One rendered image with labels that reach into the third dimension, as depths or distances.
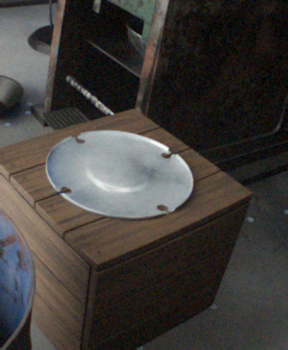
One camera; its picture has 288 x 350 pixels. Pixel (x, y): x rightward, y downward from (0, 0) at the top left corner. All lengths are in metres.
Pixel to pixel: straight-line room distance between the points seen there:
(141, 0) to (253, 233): 0.73
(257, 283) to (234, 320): 0.16
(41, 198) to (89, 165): 0.14
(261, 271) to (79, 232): 0.69
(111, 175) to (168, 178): 0.11
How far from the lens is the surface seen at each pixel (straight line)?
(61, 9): 1.83
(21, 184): 1.10
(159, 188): 1.14
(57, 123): 1.68
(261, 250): 1.63
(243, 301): 1.46
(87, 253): 0.97
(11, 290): 0.89
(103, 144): 1.24
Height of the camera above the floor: 1.00
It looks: 32 degrees down
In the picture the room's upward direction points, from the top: 11 degrees clockwise
